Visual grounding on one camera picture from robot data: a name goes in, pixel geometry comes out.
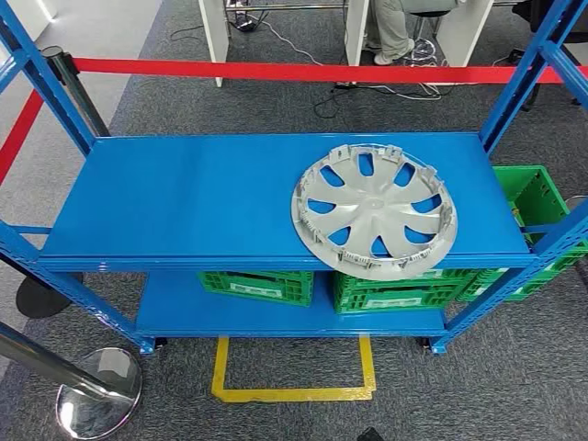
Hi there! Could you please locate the grey plastic wheel hubcap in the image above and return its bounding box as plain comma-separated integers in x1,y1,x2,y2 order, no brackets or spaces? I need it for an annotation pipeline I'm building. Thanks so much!
290,143,458,282

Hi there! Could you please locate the blue metal shelf rack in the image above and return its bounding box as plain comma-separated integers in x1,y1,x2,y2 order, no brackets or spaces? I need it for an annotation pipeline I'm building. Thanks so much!
0,0,588,356

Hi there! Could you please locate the green plastic crate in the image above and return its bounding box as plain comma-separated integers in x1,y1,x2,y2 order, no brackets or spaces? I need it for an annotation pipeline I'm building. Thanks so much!
457,240,588,304
333,269,482,315
492,165,588,257
199,270,315,308

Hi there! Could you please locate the white desk panel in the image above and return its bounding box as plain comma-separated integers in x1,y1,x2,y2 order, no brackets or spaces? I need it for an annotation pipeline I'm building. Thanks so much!
433,0,494,69
344,0,371,67
199,0,231,87

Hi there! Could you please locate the black power strip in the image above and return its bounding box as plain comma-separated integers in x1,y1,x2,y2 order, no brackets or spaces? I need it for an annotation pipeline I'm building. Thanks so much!
228,10,258,33

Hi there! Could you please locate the person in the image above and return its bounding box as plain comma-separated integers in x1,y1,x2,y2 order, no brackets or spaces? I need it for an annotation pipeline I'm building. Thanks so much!
362,0,460,67

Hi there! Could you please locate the chrome base stool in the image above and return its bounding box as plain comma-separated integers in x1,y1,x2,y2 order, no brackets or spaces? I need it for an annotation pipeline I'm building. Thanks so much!
404,6,456,65

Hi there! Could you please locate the black pole stand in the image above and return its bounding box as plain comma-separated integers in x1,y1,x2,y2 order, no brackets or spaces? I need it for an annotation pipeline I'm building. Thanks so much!
0,252,85,320

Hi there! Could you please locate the black office chair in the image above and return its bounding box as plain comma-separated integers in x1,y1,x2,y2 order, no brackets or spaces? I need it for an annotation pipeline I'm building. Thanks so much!
509,0,588,111

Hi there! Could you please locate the white floor cable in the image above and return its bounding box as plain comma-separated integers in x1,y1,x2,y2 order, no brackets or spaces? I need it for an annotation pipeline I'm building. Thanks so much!
257,12,445,102

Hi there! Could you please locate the chrome stanchion post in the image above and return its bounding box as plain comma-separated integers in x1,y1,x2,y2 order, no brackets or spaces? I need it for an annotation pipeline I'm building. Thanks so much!
0,321,143,441
41,45,111,138

